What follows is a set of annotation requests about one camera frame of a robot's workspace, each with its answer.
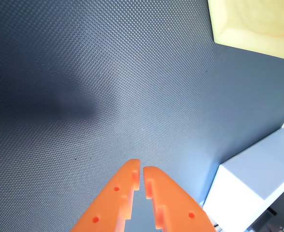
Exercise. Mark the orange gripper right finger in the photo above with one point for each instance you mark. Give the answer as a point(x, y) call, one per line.
point(175, 207)

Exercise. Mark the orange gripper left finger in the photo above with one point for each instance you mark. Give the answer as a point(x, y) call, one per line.
point(110, 205)

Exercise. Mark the yellow block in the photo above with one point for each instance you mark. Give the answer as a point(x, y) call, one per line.
point(248, 24)

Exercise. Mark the white open box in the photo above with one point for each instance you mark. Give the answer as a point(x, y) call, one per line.
point(243, 188)

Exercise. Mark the dark grey textured mat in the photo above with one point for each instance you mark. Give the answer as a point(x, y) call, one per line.
point(108, 84)

